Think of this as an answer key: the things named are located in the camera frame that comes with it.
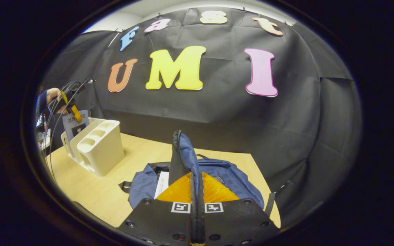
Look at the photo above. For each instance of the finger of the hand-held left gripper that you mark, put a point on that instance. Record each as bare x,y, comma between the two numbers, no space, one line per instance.
75,112

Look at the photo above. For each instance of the black backdrop cloth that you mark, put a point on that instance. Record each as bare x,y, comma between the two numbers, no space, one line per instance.
217,112

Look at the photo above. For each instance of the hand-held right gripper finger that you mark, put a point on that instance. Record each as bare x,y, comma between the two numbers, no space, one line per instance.
193,218
201,218

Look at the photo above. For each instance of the blue schoolbag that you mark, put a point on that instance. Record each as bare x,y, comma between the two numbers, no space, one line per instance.
231,177

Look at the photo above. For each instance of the white book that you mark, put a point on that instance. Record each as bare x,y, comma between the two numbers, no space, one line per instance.
162,184

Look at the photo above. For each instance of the grey-blue book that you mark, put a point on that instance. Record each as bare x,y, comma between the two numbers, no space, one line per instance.
67,125

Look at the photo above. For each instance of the cream plastic bookshelf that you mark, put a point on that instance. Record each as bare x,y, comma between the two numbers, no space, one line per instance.
104,153

